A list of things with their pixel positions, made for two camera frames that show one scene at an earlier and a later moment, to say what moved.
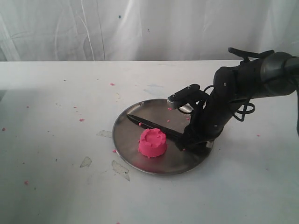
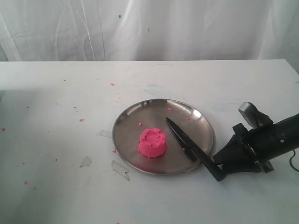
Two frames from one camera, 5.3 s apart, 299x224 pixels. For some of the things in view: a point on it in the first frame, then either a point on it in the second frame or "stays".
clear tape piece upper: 105,133 stays
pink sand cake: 152,143 stays
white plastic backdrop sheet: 112,30 stays
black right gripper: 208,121 to 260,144
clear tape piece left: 86,162 stays
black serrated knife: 170,134 to 207,159
